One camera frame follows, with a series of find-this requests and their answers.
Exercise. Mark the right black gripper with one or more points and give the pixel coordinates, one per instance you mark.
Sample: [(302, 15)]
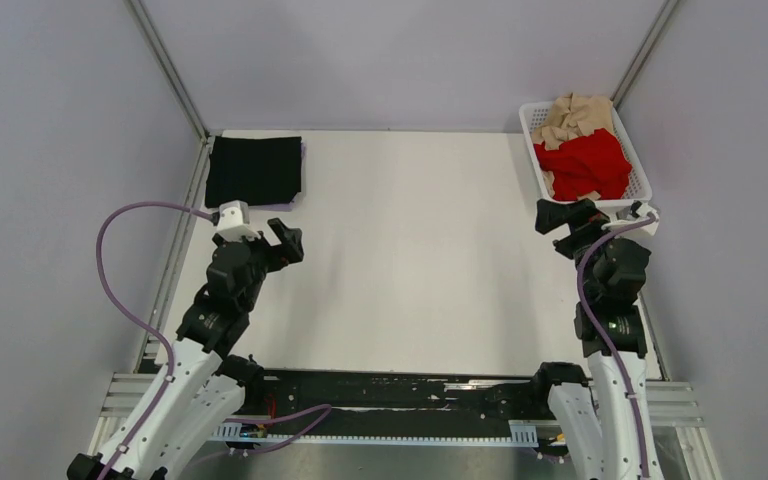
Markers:
[(581, 215)]

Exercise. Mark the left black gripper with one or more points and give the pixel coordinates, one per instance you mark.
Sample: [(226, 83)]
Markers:
[(289, 251)]

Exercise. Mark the red t shirt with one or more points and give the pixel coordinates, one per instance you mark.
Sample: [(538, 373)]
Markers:
[(586, 166)]

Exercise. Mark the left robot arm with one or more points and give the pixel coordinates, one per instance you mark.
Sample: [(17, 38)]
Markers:
[(202, 382)]

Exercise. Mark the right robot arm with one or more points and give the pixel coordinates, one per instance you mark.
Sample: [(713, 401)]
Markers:
[(603, 410)]

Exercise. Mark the folded black t shirt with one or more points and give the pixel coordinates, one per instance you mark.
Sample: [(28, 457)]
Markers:
[(260, 172)]

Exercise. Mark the white plastic basket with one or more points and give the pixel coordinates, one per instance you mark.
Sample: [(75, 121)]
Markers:
[(532, 115)]

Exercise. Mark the beige t shirt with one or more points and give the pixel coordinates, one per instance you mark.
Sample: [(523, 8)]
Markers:
[(570, 117)]

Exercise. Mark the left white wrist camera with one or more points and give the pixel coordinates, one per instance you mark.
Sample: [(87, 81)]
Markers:
[(232, 222)]

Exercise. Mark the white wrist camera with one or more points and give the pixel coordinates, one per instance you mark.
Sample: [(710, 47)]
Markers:
[(232, 222), (638, 221)]

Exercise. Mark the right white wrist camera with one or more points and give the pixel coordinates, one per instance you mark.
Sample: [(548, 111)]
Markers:
[(638, 221)]

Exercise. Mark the right frame post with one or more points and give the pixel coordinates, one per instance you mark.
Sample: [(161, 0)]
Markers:
[(655, 32)]

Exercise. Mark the frame post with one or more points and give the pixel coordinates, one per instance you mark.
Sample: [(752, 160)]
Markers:
[(655, 32), (159, 51)]

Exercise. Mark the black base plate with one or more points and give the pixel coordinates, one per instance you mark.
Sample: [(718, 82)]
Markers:
[(402, 405)]

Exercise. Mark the aluminium frame rail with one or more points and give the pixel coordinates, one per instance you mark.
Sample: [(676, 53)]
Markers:
[(679, 430)]

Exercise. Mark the left frame post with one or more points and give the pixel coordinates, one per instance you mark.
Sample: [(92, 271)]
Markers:
[(159, 51)]

